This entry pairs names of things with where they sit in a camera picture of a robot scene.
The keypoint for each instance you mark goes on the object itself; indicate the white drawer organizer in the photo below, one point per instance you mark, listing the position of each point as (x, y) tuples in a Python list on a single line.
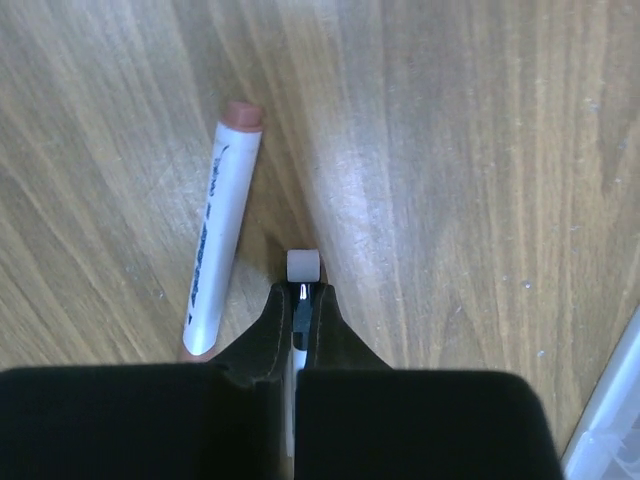
[(605, 443)]

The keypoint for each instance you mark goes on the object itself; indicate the black tip white pen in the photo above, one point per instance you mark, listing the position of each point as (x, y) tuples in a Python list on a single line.
[(303, 274)]

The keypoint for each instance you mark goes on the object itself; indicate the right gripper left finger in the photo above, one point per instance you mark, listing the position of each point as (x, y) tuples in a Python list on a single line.
[(220, 419)]

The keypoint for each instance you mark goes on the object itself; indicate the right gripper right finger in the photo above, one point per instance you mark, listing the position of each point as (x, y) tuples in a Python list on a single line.
[(358, 418)]

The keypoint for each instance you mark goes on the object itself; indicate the brown tip white marker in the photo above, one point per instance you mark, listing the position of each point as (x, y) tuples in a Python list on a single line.
[(236, 144)]

